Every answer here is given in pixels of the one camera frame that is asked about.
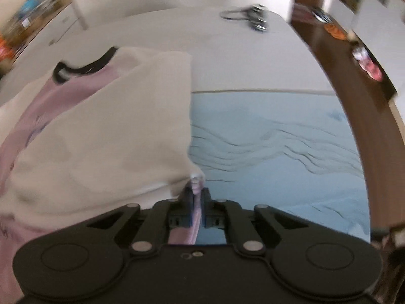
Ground white sideboard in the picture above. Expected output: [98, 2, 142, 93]
[0, 0, 88, 70]

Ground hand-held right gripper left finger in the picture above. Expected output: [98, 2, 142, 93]
[85, 187, 194, 257]

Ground pink and cream sweatshirt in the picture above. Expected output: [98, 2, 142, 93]
[0, 46, 207, 304]

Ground keys on table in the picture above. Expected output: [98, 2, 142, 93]
[220, 4, 270, 33]

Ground grey white slipper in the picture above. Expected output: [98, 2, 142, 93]
[352, 46, 368, 63]

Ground light blue printed table mat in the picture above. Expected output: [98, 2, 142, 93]
[188, 90, 371, 245]

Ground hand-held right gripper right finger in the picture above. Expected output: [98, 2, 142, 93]
[202, 188, 309, 257]

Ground patterned doormat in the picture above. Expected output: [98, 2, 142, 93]
[291, 3, 317, 23]

